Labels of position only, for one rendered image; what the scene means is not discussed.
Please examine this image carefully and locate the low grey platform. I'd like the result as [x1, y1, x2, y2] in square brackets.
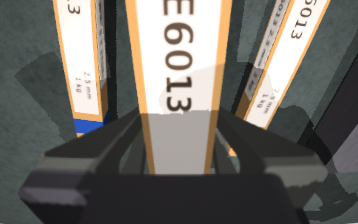
[305, 57, 358, 173]

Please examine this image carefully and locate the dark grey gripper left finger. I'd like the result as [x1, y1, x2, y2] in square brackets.
[31, 106, 147, 174]

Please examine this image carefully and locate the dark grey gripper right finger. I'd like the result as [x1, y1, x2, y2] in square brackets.
[212, 105, 328, 209]

